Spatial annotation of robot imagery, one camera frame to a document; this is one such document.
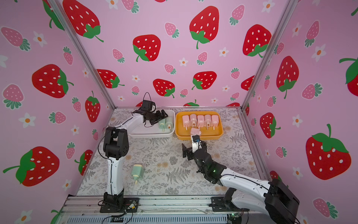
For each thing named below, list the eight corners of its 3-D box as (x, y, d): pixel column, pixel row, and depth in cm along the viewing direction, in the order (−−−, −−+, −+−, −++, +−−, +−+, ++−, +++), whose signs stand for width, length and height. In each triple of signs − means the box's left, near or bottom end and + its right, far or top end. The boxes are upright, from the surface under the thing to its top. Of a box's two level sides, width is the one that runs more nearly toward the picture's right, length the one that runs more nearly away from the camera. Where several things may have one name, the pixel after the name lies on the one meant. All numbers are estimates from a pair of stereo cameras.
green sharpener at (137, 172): (133, 184, 83) (128, 179, 76) (136, 169, 89) (132, 164, 82) (141, 184, 83) (137, 179, 76) (144, 169, 89) (141, 164, 82)
